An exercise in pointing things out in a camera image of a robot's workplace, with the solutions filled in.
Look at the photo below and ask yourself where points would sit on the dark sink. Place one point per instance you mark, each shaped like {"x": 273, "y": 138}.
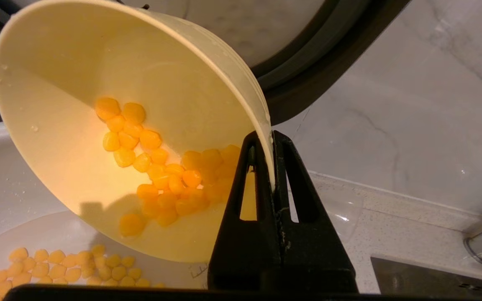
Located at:
{"x": 433, "y": 278}

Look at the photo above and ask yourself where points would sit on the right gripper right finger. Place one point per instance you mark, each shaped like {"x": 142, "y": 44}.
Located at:
{"x": 316, "y": 259}

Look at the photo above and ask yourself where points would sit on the black rice cooker lid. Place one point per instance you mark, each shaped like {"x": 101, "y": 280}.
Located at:
{"x": 308, "y": 62}

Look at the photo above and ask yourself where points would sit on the white inner pot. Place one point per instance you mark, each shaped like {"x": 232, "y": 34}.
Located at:
{"x": 23, "y": 234}

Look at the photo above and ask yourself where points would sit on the clear plastic cup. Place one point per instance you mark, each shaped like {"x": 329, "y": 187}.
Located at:
{"x": 337, "y": 215}

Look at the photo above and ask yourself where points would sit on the yellow bowl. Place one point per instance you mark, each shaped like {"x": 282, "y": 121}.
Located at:
{"x": 57, "y": 62}

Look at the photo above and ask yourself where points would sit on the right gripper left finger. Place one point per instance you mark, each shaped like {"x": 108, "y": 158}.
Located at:
{"x": 241, "y": 259}

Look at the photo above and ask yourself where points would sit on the yellow corn kernels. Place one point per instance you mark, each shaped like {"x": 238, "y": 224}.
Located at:
{"x": 161, "y": 167}

